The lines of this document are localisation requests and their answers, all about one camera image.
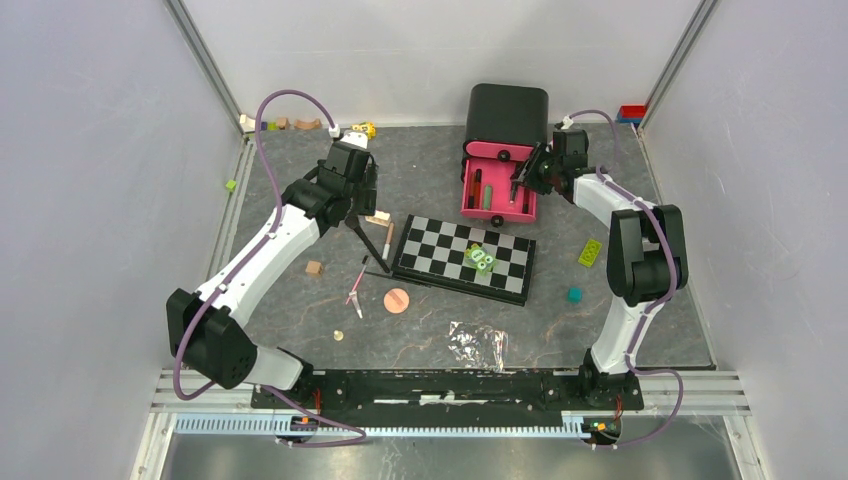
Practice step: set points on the round pink powder puff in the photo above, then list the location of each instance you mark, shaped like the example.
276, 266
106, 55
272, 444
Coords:
396, 300

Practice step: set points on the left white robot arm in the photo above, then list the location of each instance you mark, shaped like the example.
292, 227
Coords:
206, 326

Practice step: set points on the black drawer cabinet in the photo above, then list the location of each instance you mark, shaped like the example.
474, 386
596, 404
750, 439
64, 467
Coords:
506, 114

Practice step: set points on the green lego brick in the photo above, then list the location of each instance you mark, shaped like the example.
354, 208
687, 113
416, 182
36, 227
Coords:
590, 253

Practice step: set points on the dark red pencil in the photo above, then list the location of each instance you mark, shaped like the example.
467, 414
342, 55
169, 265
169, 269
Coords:
474, 198

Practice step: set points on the teal cube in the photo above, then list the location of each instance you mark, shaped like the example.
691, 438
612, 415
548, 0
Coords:
574, 295

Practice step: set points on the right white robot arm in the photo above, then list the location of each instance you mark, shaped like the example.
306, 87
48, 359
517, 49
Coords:
646, 257

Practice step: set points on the pink lip gloss wand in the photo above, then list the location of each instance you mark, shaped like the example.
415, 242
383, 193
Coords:
352, 298

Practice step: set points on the clear plastic wrapper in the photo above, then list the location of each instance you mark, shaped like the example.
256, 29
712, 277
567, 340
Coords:
478, 346

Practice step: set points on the black makeup brush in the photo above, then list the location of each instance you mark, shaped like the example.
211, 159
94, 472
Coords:
370, 245

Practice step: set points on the beige white makeup pen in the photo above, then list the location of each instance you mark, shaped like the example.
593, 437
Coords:
388, 241

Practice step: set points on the yellow toy block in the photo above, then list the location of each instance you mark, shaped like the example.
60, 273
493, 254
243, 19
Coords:
367, 128

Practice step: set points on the green owl toy block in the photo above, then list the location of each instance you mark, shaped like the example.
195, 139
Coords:
479, 258

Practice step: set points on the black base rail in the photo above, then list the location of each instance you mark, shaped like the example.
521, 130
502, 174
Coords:
464, 397

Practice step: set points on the red blue blocks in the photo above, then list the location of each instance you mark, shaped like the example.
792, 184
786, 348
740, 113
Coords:
631, 114

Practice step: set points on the white toy block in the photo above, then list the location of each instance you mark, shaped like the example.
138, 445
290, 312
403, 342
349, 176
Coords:
246, 124

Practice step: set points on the black white chessboard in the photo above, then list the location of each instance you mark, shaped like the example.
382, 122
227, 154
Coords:
431, 252

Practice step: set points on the brown wooden cube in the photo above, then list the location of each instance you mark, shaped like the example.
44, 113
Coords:
314, 268

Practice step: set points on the wooden arch block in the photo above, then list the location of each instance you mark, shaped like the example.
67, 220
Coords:
307, 124

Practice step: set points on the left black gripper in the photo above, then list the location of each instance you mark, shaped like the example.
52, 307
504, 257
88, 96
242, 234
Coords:
365, 204

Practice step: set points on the white lego brick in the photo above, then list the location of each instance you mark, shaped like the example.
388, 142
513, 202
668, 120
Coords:
379, 218

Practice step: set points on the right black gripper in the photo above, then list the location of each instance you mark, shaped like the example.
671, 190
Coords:
532, 179

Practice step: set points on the green tube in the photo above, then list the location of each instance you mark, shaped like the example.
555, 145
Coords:
487, 197

